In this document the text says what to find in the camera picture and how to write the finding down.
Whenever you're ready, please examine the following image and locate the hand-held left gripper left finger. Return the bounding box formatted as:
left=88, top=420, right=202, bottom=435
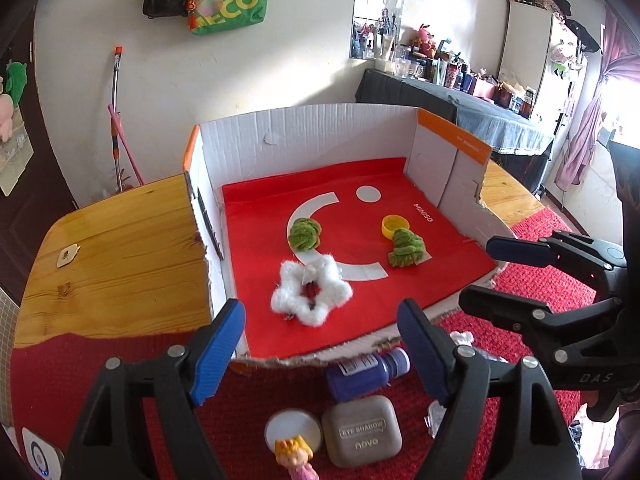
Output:
left=61, top=298, right=247, bottom=480

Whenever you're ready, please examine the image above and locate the large green chenille tree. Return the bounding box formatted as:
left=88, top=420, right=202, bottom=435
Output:
left=388, top=228, right=432, bottom=268

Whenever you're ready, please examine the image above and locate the clear plastic box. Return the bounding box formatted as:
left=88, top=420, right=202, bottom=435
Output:
left=426, top=402, right=448, bottom=438

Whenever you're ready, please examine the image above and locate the small white device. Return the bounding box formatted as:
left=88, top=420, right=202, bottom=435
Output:
left=21, top=427, right=66, bottom=480

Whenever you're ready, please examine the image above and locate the wall mirror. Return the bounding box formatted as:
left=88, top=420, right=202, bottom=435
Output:
left=348, top=0, right=407, bottom=61

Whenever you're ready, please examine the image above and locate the pink broom handle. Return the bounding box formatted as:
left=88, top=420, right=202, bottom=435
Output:
left=107, top=104, right=147, bottom=186

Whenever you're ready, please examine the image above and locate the white fluffy plush toy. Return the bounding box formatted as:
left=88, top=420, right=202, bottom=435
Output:
left=270, top=254, right=354, bottom=328

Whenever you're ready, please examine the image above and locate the orange cardboard box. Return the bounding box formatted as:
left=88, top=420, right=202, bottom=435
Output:
left=182, top=102, right=516, bottom=376

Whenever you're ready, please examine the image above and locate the pink rabbit plush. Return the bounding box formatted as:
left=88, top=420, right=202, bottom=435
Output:
left=412, top=24, right=437, bottom=58

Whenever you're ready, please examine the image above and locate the cloth-covered side table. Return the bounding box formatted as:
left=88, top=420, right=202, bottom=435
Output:
left=355, top=67, right=556, bottom=198

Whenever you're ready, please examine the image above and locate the pink curtain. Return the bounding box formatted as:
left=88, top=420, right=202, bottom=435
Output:
left=555, top=10, right=640, bottom=191

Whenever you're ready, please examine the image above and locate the blue bottle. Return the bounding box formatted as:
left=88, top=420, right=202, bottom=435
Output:
left=325, top=347, right=412, bottom=402

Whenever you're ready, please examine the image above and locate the yellow bottle cap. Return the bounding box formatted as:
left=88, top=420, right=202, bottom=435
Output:
left=381, top=215, right=411, bottom=239

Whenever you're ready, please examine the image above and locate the white wardrobe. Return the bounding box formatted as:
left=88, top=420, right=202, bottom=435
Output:
left=496, top=0, right=555, bottom=106

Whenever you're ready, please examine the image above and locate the blonde doll figurine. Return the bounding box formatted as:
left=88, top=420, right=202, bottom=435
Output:
left=275, top=436, right=321, bottom=480

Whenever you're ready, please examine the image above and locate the grey eye shadow case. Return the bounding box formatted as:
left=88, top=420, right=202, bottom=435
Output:
left=321, top=395, right=403, bottom=468

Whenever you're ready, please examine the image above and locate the pink plush toy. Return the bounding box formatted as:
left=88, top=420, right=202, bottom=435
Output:
left=0, top=92, right=15, bottom=142

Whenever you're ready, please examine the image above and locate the red paper bag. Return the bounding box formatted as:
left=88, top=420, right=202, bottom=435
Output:
left=221, top=157, right=508, bottom=358

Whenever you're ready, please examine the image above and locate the green plush toy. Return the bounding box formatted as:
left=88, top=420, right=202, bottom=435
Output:
left=5, top=61, right=27, bottom=106

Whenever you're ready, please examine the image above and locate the small green chenille ball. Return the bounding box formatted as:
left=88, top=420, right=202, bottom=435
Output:
left=290, top=217, right=322, bottom=252

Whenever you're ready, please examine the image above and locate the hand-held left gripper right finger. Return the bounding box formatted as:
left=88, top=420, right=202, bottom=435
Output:
left=397, top=298, right=583, bottom=480

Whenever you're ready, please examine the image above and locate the cluttered side table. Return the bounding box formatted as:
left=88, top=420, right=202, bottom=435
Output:
left=372, top=35, right=538, bottom=121

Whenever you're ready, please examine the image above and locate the metal mop pole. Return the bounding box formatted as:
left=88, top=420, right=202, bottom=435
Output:
left=111, top=46, right=126, bottom=193

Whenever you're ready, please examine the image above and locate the dark brown door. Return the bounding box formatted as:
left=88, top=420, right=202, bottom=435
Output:
left=0, top=0, right=78, bottom=306

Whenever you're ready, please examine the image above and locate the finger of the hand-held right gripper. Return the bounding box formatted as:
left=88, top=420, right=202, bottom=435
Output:
left=486, top=230, right=627, bottom=289
left=458, top=284, right=624, bottom=357

